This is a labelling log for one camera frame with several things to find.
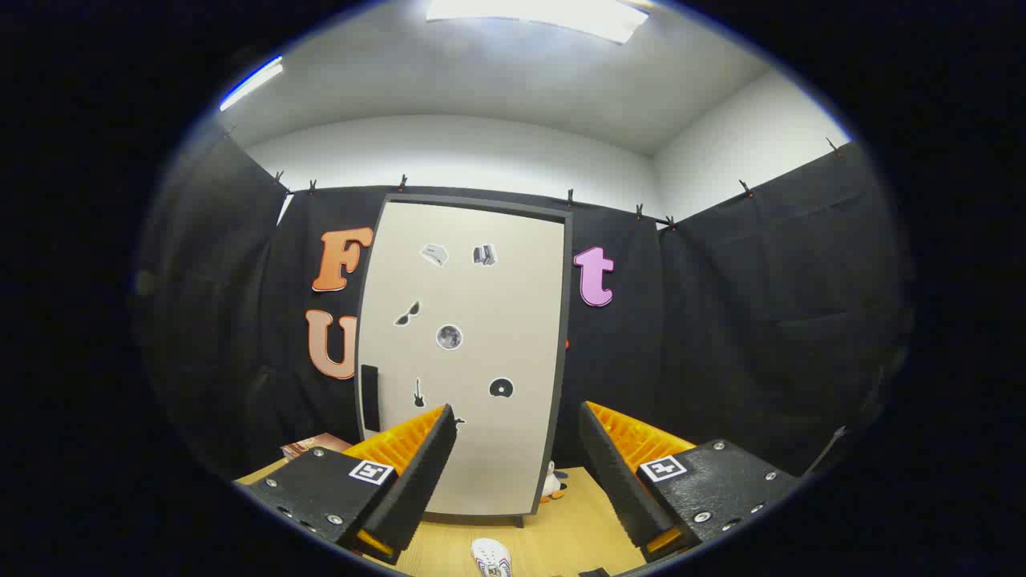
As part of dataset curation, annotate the black backdrop cloth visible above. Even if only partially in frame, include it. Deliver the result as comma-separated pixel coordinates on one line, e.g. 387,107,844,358
132,120,915,482

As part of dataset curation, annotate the brown book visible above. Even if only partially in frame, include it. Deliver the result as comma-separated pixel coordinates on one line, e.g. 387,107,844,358
281,433,353,463

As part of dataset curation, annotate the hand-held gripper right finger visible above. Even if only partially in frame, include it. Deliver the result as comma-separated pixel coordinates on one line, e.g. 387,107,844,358
579,401,802,562

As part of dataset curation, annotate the large ceiling light panel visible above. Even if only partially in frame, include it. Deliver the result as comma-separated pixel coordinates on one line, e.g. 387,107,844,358
425,0,650,45

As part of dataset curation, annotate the beige shoe cabinet door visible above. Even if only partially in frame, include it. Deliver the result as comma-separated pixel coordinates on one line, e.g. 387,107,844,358
357,200,566,518

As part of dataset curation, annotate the penguin toy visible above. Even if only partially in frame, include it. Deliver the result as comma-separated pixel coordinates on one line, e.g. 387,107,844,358
539,461,568,504

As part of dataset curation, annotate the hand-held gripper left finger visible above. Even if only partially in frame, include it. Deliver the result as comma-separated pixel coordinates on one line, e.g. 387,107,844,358
234,405,458,566

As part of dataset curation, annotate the dark grey shoe cabinet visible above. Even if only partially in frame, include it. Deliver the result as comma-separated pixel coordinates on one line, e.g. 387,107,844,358
355,192,574,528

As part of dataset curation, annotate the narrow ceiling light strip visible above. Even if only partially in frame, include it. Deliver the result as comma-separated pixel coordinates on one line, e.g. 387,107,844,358
219,56,285,111

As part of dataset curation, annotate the white striped canvas shoe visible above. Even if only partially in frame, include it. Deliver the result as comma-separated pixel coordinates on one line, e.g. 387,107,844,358
471,538,514,577

